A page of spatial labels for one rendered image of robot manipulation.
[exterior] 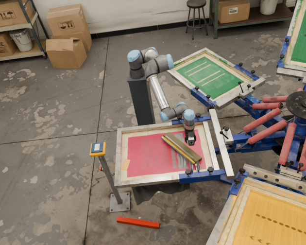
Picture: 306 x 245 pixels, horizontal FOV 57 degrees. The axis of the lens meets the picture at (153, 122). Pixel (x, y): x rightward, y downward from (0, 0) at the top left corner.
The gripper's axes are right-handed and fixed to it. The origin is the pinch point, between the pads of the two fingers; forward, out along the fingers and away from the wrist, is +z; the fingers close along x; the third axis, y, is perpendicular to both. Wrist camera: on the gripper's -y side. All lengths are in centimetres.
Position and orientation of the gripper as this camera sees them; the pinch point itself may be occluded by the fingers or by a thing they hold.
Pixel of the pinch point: (190, 145)
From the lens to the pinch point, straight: 228.3
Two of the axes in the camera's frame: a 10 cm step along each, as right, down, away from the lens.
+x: -9.9, 1.2, 0.5
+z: 1.2, 6.9, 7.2
